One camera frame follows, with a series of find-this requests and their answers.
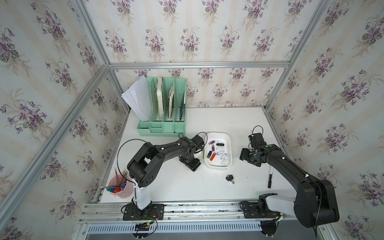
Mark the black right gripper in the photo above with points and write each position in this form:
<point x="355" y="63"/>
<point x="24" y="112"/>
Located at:
<point x="243" y="155"/>

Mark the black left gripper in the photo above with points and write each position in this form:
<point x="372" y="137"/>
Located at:
<point x="194" y="166"/>

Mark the red usb stick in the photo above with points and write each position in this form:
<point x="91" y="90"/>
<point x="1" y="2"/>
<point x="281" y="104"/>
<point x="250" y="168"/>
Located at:
<point x="213" y="156"/>

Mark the white storage box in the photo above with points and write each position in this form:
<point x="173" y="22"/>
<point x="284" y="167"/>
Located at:
<point x="217" y="163"/>

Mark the lilac white usb drive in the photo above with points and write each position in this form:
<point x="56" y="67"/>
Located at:
<point x="223" y="156"/>

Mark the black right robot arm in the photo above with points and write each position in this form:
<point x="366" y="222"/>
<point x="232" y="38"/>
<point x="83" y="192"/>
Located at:
<point x="315" y="202"/>

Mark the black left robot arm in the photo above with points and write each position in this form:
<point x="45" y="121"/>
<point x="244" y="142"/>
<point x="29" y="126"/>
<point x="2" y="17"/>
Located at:
<point x="147" y="162"/>

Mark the black marker pen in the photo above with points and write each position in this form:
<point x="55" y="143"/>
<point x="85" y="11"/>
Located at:
<point x="270" y="177"/>

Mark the black round key fob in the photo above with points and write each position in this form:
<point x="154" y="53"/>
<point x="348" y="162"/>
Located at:
<point x="230" y="178"/>

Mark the green desk file organizer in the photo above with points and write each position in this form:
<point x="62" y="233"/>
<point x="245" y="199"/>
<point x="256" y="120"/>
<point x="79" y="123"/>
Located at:
<point x="167" y="127"/>

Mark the brown edge book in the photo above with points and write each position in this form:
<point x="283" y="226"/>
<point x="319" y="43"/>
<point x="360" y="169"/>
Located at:
<point x="171" y="97"/>

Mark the white paper stack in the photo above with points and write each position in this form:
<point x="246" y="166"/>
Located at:
<point x="138" y="97"/>

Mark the pink pen cup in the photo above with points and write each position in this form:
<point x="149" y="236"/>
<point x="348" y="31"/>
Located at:
<point x="120" y="187"/>

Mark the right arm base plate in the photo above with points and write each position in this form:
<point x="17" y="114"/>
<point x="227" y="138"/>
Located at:
<point x="257" y="211"/>

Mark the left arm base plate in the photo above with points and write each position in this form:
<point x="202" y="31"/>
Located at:
<point x="151" y="212"/>

